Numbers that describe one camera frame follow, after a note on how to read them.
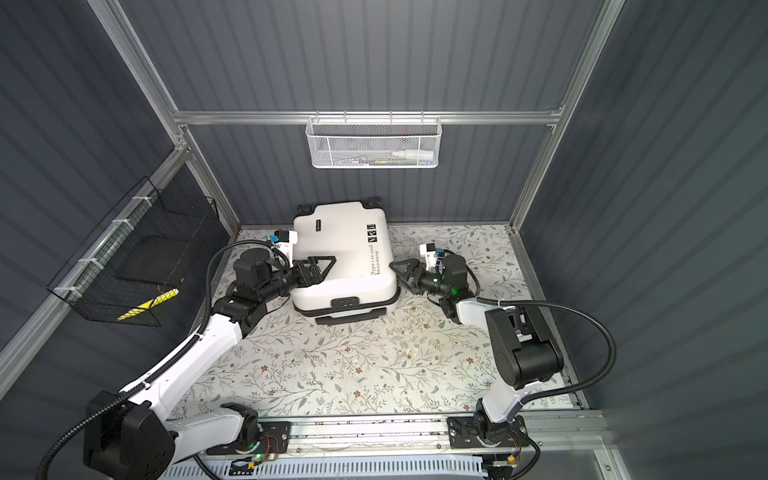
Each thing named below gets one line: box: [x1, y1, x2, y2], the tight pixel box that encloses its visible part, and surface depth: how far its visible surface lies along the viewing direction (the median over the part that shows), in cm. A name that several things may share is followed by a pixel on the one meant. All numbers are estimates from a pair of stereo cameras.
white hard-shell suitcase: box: [290, 198, 401, 326], surface depth 88 cm
